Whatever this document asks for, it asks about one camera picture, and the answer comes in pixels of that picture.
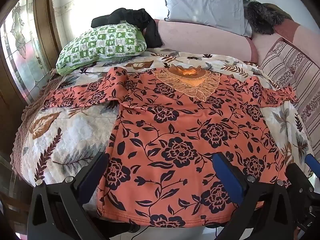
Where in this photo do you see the pink bolster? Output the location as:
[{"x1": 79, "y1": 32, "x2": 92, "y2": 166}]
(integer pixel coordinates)
[{"x1": 144, "y1": 19, "x2": 258, "y2": 64}]

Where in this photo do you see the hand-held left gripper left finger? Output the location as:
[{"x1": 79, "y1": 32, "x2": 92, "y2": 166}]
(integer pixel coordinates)
[{"x1": 26, "y1": 152, "x2": 109, "y2": 240}]

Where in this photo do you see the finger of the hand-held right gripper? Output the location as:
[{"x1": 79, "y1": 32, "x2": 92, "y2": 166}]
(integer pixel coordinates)
[
  {"x1": 286, "y1": 164, "x2": 316, "y2": 205},
  {"x1": 304, "y1": 153, "x2": 320, "y2": 174}
]

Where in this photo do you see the brown crochet bed cover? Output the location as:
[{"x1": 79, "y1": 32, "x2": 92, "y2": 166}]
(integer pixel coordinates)
[{"x1": 10, "y1": 76, "x2": 64, "y2": 179}]

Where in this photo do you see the black cloth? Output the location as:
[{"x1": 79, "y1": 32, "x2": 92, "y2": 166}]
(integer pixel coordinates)
[{"x1": 91, "y1": 8, "x2": 163, "y2": 48}]

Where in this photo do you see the dark furry cushion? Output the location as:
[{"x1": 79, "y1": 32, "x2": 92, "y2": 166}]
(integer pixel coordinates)
[{"x1": 244, "y1": 1, "x2": 292, "y2": 36}]

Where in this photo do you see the wooden stained glass door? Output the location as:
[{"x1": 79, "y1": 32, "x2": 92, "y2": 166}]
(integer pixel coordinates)
[{"x1": 0, "y1": 0, "x2": 63, "y2": 115}]

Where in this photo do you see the light blue pillow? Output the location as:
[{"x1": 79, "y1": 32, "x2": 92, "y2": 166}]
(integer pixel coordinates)
[{"x1": 162, "y1": 0, "x2": 253, "y2": 37}]

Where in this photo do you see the green checked pillow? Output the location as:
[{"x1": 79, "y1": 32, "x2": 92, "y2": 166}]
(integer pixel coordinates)
[{"x1": 55, "y1": 22, "x2": 147, "y2": 76}]

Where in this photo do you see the striped pink bed cover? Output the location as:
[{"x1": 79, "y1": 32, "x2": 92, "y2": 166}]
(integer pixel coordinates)
[{"x1": 259, "y1": 37, "x2": 320, "y2": 155}]

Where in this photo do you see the orange floral shirt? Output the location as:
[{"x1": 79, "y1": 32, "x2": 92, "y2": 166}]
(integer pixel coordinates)
[{"x1": 42, "y1": 65, "x2": 298, "y2": 228}]

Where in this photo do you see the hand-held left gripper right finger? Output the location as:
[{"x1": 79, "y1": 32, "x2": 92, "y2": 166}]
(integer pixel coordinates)
[{"x1": 212, "y1": 153, "x2": 297, "y2": 240}]

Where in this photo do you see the leaf print blanket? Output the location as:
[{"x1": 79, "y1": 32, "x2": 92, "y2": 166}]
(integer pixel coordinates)
[{"x1": 19, "y1": 47, "x2": 316, "y2": 188}]

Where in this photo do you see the pink maroon cushion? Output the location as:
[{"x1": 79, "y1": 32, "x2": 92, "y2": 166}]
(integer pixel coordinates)
[{"x1": 250, "y1": 17, "x2": 320, "y2": 67}]

